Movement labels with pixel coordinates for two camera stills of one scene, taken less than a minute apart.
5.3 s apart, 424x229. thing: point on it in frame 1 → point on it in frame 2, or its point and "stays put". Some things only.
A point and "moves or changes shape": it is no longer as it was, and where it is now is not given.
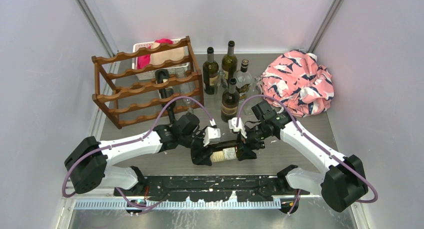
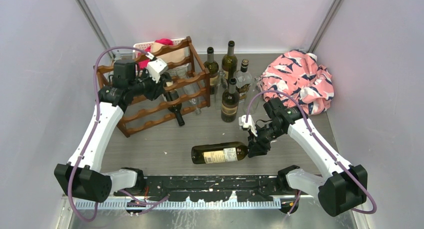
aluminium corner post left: (96, 27) stays put
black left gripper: (198, 157) → (158, 89)
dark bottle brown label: (230, 102) stays put
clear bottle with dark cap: (243, 81) stays put
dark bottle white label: (166, 94) moves or changes shape
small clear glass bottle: (220, 85) stays put
